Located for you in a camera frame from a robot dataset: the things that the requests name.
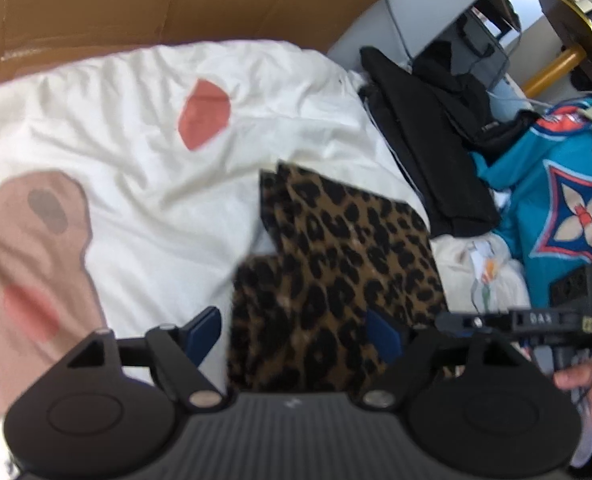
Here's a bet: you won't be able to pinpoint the cream printed blanket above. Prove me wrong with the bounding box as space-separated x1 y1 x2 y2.
0 40 531 480

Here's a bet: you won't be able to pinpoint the leopard print garment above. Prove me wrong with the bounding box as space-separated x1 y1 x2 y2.
226 160 449 393

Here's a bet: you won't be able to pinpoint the folded black clothes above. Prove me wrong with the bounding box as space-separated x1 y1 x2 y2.
358 46 501 238

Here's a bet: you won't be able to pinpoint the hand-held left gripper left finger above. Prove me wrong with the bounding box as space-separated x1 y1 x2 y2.
66 306 225 409

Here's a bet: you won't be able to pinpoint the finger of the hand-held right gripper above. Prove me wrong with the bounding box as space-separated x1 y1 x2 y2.
435 311 512 334

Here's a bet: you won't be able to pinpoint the teal printed garment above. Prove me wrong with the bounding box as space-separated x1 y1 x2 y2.
470 95 592 466

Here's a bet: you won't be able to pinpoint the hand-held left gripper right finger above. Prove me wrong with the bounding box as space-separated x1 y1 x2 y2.
363 309 530 409

